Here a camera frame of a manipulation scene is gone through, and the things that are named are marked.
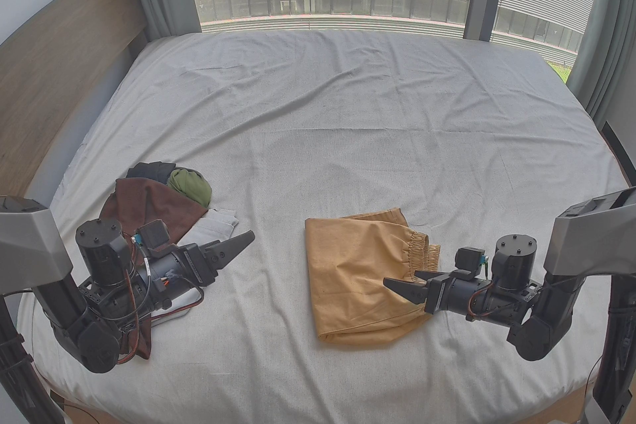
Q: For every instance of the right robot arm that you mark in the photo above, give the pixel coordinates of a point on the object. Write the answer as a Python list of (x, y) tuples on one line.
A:
[(516, 263)]

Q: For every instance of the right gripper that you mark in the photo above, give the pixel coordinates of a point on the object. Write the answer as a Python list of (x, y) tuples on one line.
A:
[(462, 295)]

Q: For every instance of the green garment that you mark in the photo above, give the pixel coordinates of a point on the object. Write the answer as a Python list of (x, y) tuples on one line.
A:
[(191, 186)]

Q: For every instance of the black garment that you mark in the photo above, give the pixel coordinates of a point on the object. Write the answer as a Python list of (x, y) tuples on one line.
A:
[(149, 170)]

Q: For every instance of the bed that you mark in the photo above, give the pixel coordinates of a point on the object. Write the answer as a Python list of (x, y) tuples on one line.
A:
[(348, 114)]

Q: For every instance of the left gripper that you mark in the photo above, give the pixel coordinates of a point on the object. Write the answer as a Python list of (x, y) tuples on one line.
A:
[(184, 270)]

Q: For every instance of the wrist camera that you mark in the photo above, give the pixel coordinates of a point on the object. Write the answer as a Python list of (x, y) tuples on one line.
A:
[(154, 235), (469, 260)]

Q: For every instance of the brown garment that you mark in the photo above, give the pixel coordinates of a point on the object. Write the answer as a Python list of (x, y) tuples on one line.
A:
[(149, 208)]

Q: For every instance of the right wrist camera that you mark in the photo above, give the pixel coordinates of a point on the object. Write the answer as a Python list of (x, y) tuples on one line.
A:
[(469, 260)]

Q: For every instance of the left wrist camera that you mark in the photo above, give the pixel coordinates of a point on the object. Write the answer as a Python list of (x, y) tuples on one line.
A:
[(154, 235)]

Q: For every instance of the white garment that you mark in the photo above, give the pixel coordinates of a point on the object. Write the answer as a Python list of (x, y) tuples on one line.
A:
[(216, 226)]

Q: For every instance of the tan shorts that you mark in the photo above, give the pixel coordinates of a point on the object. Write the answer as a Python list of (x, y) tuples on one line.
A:
[(353, 278)]

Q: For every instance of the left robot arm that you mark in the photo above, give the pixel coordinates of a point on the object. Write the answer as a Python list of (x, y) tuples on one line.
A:
[(102, 253)]

